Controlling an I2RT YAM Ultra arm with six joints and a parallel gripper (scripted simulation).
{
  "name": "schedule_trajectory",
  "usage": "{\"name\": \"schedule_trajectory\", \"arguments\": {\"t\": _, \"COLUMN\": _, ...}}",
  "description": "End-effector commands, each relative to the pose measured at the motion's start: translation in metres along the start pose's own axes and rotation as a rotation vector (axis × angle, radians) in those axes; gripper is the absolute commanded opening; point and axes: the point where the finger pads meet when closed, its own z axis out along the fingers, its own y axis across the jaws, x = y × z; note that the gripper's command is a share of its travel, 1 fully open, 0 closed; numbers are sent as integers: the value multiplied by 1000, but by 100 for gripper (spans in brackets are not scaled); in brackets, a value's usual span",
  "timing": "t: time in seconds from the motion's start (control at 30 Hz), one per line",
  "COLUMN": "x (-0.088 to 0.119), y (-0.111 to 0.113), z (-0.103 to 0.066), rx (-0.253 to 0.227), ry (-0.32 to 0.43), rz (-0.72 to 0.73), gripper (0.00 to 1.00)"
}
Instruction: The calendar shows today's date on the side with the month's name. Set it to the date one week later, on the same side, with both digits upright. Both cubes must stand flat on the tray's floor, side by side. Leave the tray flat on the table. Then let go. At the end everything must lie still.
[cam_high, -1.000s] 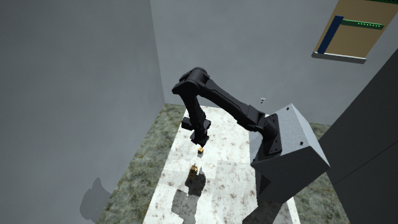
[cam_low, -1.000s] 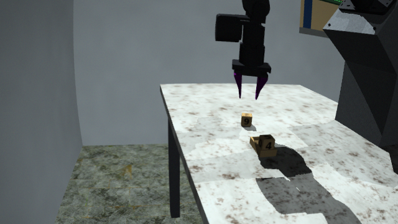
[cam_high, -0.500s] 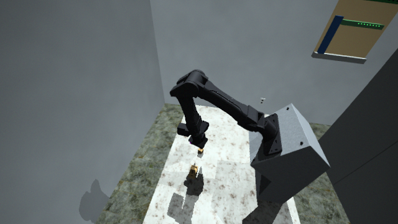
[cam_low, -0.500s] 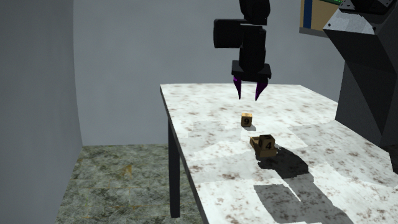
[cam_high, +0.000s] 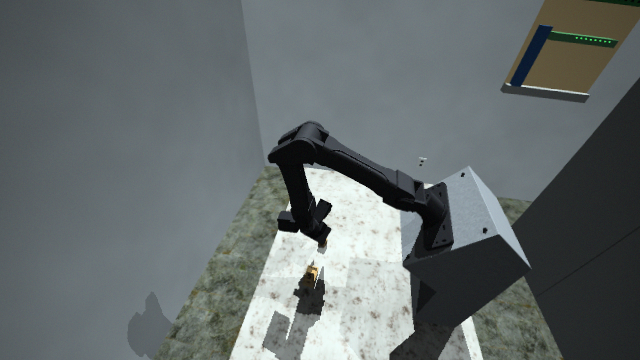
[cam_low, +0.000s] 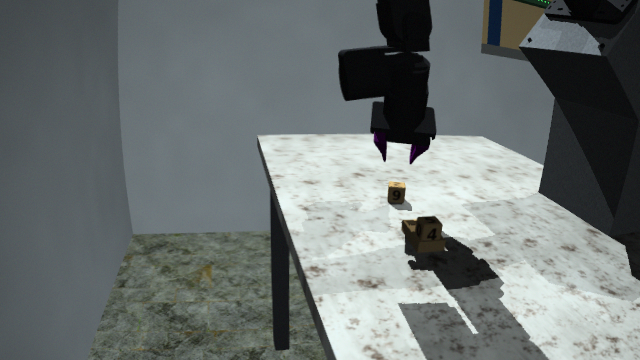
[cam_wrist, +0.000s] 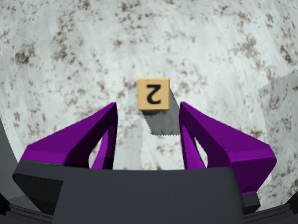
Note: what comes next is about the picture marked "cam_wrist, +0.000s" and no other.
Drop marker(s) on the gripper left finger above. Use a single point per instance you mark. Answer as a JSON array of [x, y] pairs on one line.
[[72, 146]]

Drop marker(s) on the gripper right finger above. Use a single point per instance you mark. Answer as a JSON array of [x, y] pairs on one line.
[[251, 159]]

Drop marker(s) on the dark brown digit cube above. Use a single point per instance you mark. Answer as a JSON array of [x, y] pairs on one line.
[[153, 94]]

